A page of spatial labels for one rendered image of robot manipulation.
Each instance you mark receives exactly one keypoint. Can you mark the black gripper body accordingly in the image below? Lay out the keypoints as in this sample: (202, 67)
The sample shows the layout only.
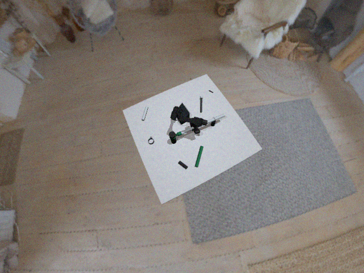
(196, 130)

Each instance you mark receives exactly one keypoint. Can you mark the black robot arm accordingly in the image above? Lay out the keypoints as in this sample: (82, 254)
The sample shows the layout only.
(197, 121)

